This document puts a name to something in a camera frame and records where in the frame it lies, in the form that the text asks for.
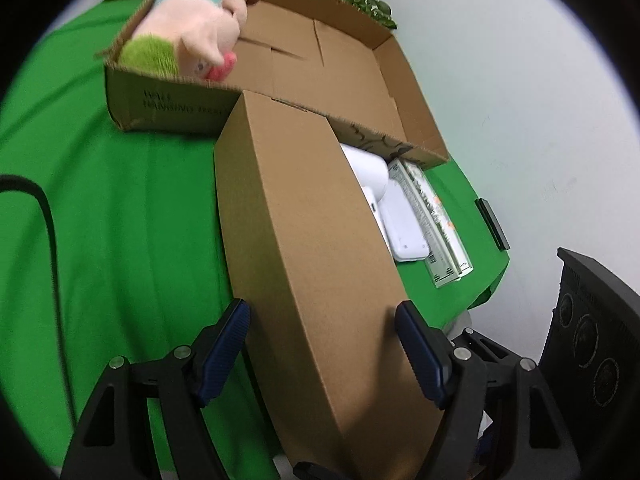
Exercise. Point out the black panel with round holes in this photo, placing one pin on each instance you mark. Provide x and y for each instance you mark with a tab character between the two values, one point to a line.
590	340

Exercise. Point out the large cardboard box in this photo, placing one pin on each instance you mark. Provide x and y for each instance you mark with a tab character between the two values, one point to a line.
310	60

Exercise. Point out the white hair dryer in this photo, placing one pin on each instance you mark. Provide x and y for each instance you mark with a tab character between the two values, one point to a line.
370	170

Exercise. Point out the small black device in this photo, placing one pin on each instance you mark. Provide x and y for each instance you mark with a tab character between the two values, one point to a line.
492	225

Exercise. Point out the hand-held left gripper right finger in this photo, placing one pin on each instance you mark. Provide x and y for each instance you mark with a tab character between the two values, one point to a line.
422	355

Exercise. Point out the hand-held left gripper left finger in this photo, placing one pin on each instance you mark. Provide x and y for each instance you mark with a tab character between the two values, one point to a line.
225	355

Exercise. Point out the pink and teal plush toy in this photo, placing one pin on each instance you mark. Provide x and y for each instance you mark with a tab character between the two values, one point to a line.
200	25

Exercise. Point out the long brown cardboard box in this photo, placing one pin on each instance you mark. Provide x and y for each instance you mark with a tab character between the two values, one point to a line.
300	260

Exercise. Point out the green and white medicine box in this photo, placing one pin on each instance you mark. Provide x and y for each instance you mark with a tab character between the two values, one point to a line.
440	230

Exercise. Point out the green tablecloth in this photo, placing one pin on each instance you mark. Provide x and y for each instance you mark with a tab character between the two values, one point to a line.
140	220

